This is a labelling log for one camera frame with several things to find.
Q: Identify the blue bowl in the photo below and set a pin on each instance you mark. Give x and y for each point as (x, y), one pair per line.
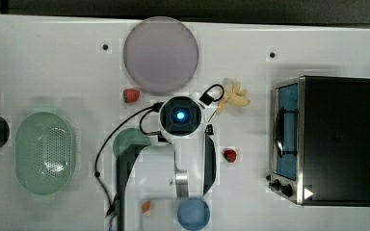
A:
(193, 213)

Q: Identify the green cup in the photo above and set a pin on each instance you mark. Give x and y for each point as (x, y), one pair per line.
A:
(127, 137)

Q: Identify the green oval strainer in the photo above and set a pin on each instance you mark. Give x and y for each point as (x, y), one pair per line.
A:
(44, 153)

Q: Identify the yellow plush banana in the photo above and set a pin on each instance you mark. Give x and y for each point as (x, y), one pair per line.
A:
(234, 95)

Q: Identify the black toaster oven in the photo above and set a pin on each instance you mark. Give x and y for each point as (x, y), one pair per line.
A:
(320, 143)

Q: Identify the red plush strawberry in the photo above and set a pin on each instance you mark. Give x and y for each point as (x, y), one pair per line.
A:
(131, 95)
(230, 155)

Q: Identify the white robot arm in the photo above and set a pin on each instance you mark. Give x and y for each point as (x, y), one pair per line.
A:
(182, 166)

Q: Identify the orange plush fruit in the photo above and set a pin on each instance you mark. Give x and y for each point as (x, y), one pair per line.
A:
(146, 207)

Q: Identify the purple round plate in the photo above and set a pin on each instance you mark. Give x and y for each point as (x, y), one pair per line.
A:
(161, 54)

